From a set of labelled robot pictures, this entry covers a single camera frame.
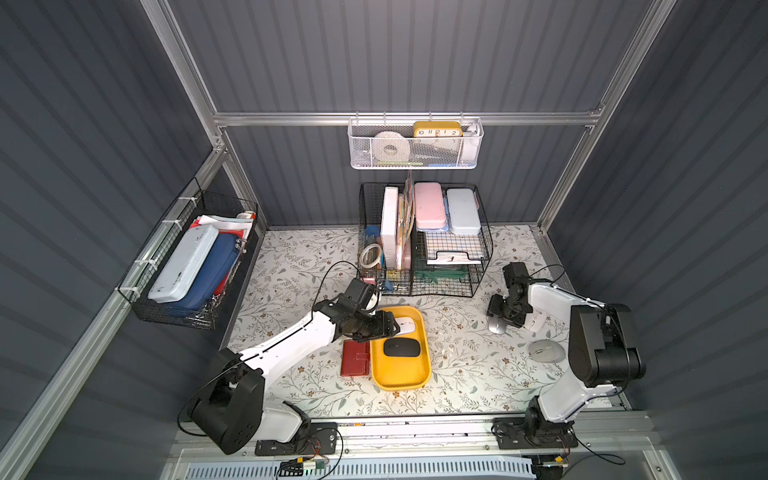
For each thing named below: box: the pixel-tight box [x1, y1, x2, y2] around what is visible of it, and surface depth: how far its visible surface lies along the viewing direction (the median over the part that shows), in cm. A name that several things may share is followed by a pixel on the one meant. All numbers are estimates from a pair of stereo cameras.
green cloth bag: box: [414, 270, 468, 284], surface depth 95 cm
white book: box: [381, 186, 399, 271], surface depth 91 cm
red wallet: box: [340, 340, 370, 377], surface depth 86 cm
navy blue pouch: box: [169, 233, 240, 311], surface depth 69 cm
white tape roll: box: [372, 131, 411, 162], surface depth 85 cm
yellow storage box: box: [370, 306, 432, 392], surface depth 88 cm
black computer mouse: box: [384, 337, 421, 357], surface depth 88 cm
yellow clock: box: [413, 121, 463, 138], surface depth 90 cm
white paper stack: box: [427, 251, 482, 265], surface depth 89 cm
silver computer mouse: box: [487, 316, 507, 335], surface depth 93 cm
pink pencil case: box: [414, 182, 447, 230], surface depth 93 cm
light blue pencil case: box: [446, 188, 481, 235], surface depth 96 cm
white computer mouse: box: [395, 317, 416, 335], surface depth 93 cm
